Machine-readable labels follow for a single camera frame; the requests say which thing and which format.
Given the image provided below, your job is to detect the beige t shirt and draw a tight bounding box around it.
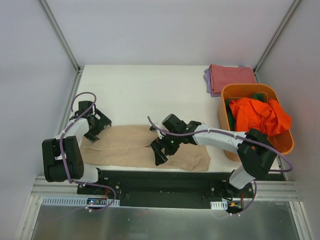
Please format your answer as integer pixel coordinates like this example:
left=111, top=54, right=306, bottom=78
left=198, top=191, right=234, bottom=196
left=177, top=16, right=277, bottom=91
left=80, top=125, right=211, bottom=172

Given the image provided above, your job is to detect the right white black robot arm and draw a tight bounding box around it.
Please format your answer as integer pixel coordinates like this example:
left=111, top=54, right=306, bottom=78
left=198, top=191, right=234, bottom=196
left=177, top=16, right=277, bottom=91
left=149, top=114, right=277, bottom=198

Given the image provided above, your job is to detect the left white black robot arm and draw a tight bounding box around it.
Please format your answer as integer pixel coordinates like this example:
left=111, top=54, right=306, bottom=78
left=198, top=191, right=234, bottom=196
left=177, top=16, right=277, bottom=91
left=42, top=101, right=112, bottom=195

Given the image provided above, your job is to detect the folded purple t shirt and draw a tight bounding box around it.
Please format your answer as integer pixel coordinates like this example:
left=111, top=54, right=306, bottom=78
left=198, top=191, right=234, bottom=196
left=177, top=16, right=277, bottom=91
left=203, top=65, right=251, bottom=98

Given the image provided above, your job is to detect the folded red t shirt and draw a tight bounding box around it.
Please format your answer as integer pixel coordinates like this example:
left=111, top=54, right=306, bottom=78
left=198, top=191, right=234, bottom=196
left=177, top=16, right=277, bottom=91
left=209, top=64, right=258, bottom=93

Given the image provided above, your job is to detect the orange t shirt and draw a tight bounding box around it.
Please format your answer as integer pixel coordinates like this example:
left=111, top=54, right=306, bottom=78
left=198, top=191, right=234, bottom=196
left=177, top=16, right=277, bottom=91
left=229, top=97, right=292, bottom=137

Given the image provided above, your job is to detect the green t shirt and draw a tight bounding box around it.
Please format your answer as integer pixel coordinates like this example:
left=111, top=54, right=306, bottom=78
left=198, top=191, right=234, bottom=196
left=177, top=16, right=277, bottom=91
left=224, top=92, right=269, bottom=131

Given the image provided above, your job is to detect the orange plastic basket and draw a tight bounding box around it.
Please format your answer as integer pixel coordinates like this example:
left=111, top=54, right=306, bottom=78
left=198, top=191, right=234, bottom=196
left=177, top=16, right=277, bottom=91
left=217, top=83, right=295, bottom=155

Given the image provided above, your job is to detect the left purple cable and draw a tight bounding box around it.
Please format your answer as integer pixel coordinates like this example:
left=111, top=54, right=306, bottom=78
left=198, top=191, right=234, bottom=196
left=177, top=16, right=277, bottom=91
left=48, top=91, right=118, bottom=222

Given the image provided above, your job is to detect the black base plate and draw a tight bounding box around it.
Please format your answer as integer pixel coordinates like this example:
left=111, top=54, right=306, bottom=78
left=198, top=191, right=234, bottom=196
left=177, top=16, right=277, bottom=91
left=77, top=170, right=254, bottom=210

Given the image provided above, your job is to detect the left white cable duct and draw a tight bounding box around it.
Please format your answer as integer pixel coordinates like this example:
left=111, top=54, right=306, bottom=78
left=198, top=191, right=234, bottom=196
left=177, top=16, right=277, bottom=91
left=42, top=196, right=120, bottom=208

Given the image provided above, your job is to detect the white cable duct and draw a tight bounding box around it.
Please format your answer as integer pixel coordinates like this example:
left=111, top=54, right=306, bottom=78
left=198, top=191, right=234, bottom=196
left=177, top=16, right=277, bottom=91
left=42, top=196, right=120, bottom=208
left=210, top=200, right=228, bottom=211

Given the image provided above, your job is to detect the right white cable duct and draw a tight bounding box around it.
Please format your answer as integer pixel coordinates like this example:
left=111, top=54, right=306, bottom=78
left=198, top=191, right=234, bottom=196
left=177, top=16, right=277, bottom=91
left=210, top=200, right=228, bottom=211

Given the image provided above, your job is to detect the left aluminium frame post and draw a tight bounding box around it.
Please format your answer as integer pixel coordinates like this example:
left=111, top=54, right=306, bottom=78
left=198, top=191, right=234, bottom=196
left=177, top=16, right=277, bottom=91
left=37, top=0, right=85, bottom=73

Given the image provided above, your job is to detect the aluminium frame post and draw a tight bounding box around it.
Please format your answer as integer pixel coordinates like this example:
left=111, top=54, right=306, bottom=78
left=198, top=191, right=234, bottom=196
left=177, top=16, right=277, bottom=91
left=37, top=0, right=85, bottom=73
left=253, top=0, right=303, bottom=76

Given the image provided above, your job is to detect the right aluminium frame post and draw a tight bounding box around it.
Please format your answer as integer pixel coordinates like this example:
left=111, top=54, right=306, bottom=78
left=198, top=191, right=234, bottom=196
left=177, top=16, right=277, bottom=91
left=253, top=0, right=303, bottom=76

